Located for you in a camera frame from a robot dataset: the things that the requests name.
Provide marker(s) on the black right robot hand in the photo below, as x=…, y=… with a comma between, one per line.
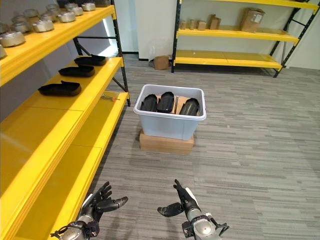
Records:
x=186, y=201

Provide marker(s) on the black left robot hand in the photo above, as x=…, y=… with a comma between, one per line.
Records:
x=100, y=203

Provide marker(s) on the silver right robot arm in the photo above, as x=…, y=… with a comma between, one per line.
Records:
x=203, y=228

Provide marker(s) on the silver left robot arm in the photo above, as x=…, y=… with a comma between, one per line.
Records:
x=72, y=231

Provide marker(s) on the flat cardboard box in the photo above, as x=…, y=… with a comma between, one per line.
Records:
x=165, y=146

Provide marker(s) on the grey plastic box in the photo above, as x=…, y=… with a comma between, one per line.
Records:
x=170, y=126

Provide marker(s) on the yellow shelf rack with parts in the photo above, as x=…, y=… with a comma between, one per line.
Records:
x=60, y=120

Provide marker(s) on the square cardboard box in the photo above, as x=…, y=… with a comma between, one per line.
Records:
x=161, y=62

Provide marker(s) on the yellow shelf rack with boxes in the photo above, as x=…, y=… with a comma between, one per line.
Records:
x=225, y=57

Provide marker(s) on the small brown cardboard box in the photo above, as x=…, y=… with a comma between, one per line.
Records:
x=202, y=25
x=192, y=24
x=183, y=25

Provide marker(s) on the medium brown cardboard box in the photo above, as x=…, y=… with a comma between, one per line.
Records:
x=215, y=23

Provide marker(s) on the large labelled cardboard box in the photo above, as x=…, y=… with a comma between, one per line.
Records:
x=252, y=20

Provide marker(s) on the black sole-shaped part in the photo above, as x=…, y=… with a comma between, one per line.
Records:
x=189, y=107
x=149, y=103
x=165, y=102
x=60, y=90
x=91, y=60
x=76, y=71

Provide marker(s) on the small orange-tipped tool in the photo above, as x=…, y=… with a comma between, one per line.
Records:
x=110, y=98

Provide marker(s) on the clear plastic bag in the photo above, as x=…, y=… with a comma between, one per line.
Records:
x=160, y=47

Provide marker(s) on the silver metal cast part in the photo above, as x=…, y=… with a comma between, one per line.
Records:
x=12, y=39
x=18, y=19
x=43, y=26
x=75, y=10
x=2, y=52
x=48, y=16
x=66, y=16
x=53, y=7
x=21, y=27
x=88, y=7

